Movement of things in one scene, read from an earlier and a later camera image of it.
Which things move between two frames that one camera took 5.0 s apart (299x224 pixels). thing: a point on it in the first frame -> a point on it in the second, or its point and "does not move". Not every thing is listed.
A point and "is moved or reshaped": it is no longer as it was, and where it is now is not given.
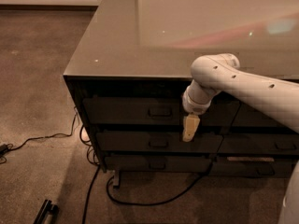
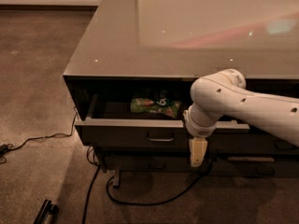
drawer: (158, 163) does not move
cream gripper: (195, 106) -> (199, 130)
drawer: (259, 144) does not move
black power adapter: (4, 147) does not move
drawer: (154, 111) is moved or reshaped
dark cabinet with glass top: (132, 68) does not move
